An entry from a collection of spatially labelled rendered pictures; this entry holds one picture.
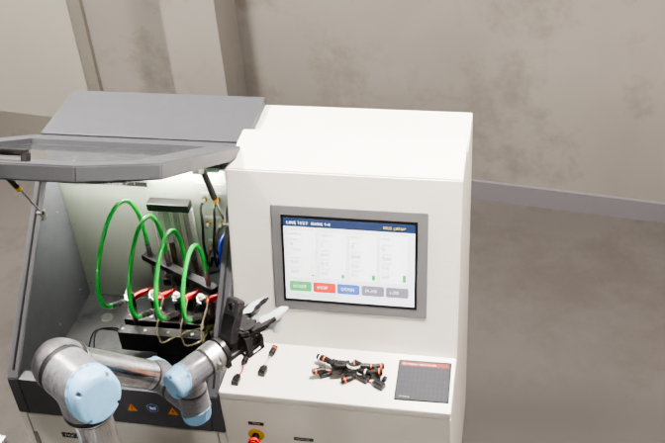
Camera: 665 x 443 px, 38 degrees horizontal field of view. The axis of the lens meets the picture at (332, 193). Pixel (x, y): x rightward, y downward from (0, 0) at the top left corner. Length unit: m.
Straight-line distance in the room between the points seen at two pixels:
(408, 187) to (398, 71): 2.24
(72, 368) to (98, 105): 1.45
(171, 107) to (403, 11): 1.80
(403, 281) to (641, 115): 2.28
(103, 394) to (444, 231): 1.15
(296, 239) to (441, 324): 0.51
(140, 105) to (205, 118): 0.26
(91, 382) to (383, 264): 1.09
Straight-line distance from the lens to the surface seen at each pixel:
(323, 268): 2.89
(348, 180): 2.76
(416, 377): 2.92
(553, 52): 4.73
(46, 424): 3.35
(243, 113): 3.19
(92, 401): 2.11
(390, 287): 2.88
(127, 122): 3.25
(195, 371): 2.35
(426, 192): 2.74
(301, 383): 2.93
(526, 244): 4.95
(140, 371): 2.41
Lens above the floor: 3.13
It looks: 36 degrees down
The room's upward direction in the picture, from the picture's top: 5 degrees counter-clockwise
